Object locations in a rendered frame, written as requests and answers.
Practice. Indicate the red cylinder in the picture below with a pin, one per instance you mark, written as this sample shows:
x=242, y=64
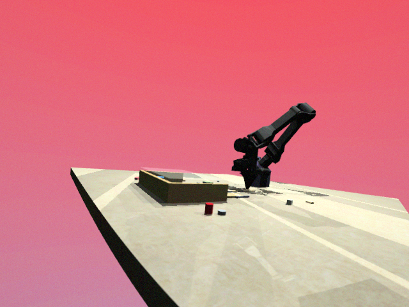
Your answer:
x=208, y=208

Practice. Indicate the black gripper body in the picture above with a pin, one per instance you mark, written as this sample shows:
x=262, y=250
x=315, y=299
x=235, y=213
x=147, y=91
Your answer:
x=253, y=170

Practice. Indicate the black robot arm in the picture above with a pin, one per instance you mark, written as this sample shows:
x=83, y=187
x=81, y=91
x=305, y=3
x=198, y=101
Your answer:
x=295, y=117

